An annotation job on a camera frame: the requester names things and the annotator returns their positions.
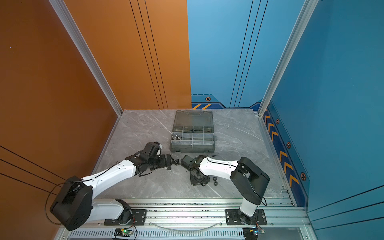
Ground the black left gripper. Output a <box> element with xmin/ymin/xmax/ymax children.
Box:
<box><xmin>148</xmin><ymin>153</ymin><xmax>176</xmax><ymax>171</ymax></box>

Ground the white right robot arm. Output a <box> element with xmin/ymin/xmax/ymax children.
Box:
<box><xmin>181</xmin><ymin>155</ymin><xmax>270</xmax><ymax>219</ymax></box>

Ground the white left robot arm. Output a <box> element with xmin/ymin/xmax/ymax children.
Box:
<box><xmin>45</xmin><ymin>142</ymin><xmax>180</xmax><ymax>231</ymax></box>

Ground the grey plastic organizer box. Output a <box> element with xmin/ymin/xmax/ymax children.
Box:
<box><xmin>170</xmin><ymin>110</ymin><xmax>215</xmax><ymax>153</ymax></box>

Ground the green circuit board right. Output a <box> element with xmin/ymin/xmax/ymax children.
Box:
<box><xmin>243</xmin><ymin>228</ymin><xmax>265</xmax><ymax>240</ymax></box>

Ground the green circuit board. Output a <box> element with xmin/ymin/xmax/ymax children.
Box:
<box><xmin>243</xmin><ymin>228</ymin><xmax>265</xmax><ymax>240</ymax></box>
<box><xmin>113</xmin><ymin>228</ymin><xmax>135</xmax><ymax>240</ymax></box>

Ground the green circuit board left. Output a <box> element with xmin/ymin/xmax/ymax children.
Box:
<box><xmin>113</xmin><ymin>228</ymin><xmax>135</xmax><ymax>240</ymax></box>

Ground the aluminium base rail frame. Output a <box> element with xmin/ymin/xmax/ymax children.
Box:
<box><xmin>53</xmin><ymin>197</ymin><xmax>319</xmax><ymax>240</ymax></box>

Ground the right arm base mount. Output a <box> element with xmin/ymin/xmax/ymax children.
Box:
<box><xmin>225</xmin><ymin>209</ymin><xmax>268</xmax><ymax>226</ymax></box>

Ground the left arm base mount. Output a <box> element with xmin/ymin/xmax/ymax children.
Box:
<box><xmin>104</xmin><ymin>199</ymin><xmax>147</xmax><ymax>226</ymax></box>

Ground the aluminium corner post left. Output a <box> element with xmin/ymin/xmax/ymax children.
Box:
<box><xmin>49</xmin><ymin>0</ymin><xmax>123</xmax><ymax>118</ymax></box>

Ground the aluminium corner post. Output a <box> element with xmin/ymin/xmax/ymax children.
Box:
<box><xmin>258</xmin><ymin>0</ymin><xmax>319</xmax><ymax>117</ymax></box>
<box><xmin>49</xmin><ymin>0</ymin><xmax>123</xmax><ymax>118</ymax></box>

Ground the aluminium corner post right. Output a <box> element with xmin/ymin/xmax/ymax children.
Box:
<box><xmin>258</xmin><ymin>0</ymin><xmax>319</xmax><ymax>117</ymax></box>

